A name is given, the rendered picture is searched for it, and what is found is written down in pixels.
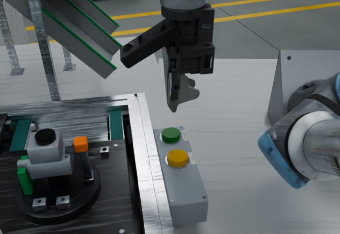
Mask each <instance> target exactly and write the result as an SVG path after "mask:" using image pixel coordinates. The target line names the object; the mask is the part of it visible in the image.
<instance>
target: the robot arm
mask: <svg viewBox="0 0 340 234"><path fill-rule="evenodd" d="M160 4H161V15H162V16H163V17H164V18H165V19H164V20H162V21H161V22H159V23H158V24H156V25H155V26H153V27H151V28H150V29H149V30H147V31H146V32H144V33H142V34H141V35H139V36H138V37H136V38H135V39H133V40H132V41H130V42H129V43H127V44H125V45H124V46H122V47H121V48H120V61H121V62H122V63H123V65H124V66H125V67H126V68H131V67H132V66H134V65H136V64H137V63H139V62H140V61H142V60H144V59H145V58H147V57H148V56H150V55H152V54H153V53H155V52H156V51H158V50H160V49H161V48H162V58H163V66H164V81H165V91H166V100H167V105H168V107H169V108H170V110H171V111H172V112H176V111H177V106H178V105H179V104H181V103H184V102H187V101H191V100H194V99H196V98H198V97H199V95H200V91H199V90H198V89H196V88H194V87H195V80H193V79H190V78H188V77H187V76H186V75H185V73H190V74H198V73H200V74H212V73H213V68H214V56H215V46H214V45H213V29H214V16H215V9H214V8H212V7H211V5H210V3H206V2H205V0H160ZM211 57H212V58H211ZM210 61H211V67H210ZM287 113H288V114H287V115H285V116H284V117H283V118H282V119H281V120H279V121H278V122H277V123H276V124H275V125H273V126H272V127H271V128H269V129H267V130H266V132H265V133H264V134H263V135H262V136H261V137H260V138H259V139H258V146H259V148H260V150H261V152H262V153H263V154H264V156H265V157H266V159H267V160H268V161H269V163H270V164H271V165H272V166H273V167H274V169H275V170H276V171H277V172H278V173H279V174H280V176H281V177H282V178H283V179H284V180H285V181H286V182H287V183H288V184H289V185H290V186H291V187H293V188H295V189H300V188H301V187H303V186H306V185H307V184H308V183H307V182H309V181H310V180H315V181H330V180H334V179H336V178H338V177H340V72H339V73H337V74H335V75H334V76H332V77H330V78H328V79H327V80H314V81H310V82H307V83H305V84H303V85H302V86H300V87H299V88H298V89H296V90H295V92H294V93H293V94H292V96H291V98H290V100H289V103H288V109H287Z"/></svg>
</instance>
